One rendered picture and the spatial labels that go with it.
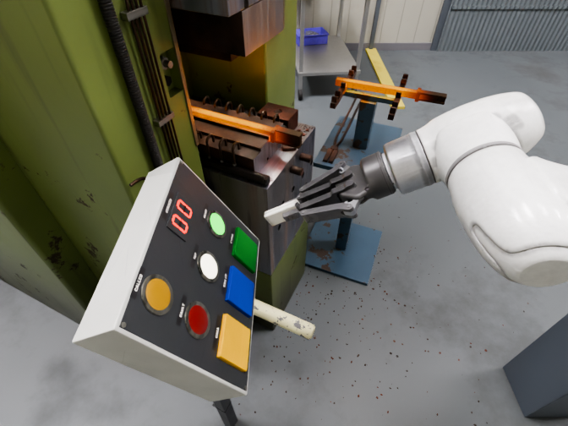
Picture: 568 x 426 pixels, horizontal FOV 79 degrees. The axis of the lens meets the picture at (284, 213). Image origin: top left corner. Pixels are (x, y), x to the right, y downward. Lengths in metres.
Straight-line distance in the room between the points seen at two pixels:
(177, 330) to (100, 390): 1.31
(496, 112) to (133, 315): 0.55
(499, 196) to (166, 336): 0.45
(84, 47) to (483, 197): 0.65
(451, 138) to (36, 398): 1.83
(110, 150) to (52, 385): 1.34
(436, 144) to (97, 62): 0.59
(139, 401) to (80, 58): 1.38
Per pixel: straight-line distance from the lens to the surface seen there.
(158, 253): 0.54
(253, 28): 0.89
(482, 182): 0.47
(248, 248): 0.74
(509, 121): 0.56
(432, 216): 2.38
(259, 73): 1.30
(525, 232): 0.43
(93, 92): 0.75
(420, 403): 1.74
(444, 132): 0.55
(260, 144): 1.05
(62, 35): 0.71
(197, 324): 0.56
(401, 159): 0.56
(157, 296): 0.52
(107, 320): 0.49
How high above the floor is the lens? 1.59
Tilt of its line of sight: 46 degrees down
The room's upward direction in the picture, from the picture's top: straight up
